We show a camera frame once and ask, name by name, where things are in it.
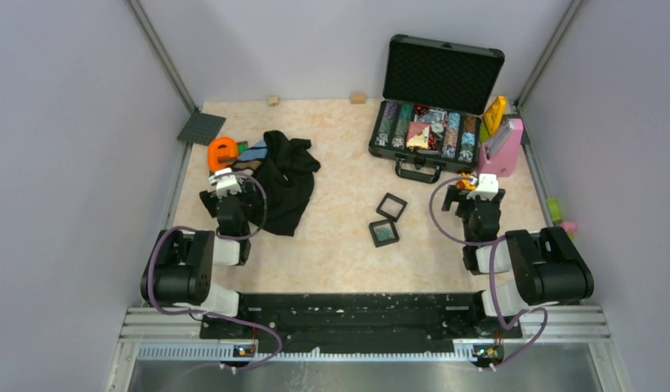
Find black printed t-shirt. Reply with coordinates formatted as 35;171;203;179
231;130;320;237

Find black square frame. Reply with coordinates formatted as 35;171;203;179
376;193;408;222
368;220;400;247

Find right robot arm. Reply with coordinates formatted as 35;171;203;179
442;185;595;336

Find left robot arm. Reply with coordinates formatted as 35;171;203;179
140;185;264;338

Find yellow toy car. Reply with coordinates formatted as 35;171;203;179
455;172;479;191

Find orange tape dispenser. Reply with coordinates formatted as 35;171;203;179
207;136;239;173

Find pink box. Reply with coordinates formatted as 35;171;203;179
477;118;524;178

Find dark grey lego baseplate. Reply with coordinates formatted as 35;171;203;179
176;110;226;146

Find yellow toy piece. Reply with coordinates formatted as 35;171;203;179
480;96;507;143

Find green and pink toy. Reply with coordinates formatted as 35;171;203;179
546;198;578;238

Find black poker chip case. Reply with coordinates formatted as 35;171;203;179
368;34;505;184

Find small wooden block right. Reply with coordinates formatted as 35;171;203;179
349;92;368;105

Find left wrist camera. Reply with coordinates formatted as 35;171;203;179
208;167;247;198

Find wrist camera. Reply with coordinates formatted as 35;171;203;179
208;167;247;198
466;173;500;201

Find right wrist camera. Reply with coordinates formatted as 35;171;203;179
466;173;500;201

